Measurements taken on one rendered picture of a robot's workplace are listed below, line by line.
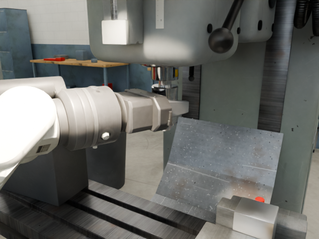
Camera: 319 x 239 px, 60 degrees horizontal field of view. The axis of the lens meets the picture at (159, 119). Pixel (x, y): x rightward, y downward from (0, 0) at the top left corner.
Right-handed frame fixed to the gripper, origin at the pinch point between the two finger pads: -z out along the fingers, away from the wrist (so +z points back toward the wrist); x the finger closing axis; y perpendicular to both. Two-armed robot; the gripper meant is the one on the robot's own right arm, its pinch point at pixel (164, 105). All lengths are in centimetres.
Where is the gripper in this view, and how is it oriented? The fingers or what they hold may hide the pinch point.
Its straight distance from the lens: 49.2
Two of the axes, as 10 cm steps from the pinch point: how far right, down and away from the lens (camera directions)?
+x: -5.9, -2.3, 7.8
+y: -0.1, 9.6, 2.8
